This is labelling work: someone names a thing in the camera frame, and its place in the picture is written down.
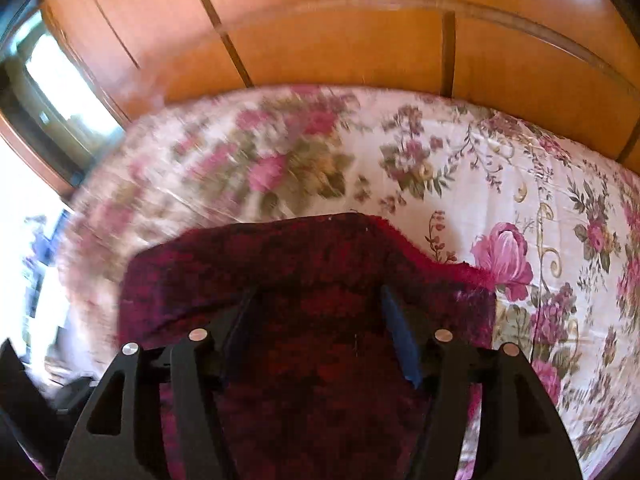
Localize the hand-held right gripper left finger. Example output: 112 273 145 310
57 287 261 480

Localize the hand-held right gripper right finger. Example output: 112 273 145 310
379 285 584 480

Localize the dark red knitted sweater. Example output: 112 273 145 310
117 212 497 480

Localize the floral bedsheet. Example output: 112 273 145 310
47 85 640 480

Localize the wooden headboard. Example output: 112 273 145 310
39 0 640 177

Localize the wood-framed window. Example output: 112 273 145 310
0 7 127 198

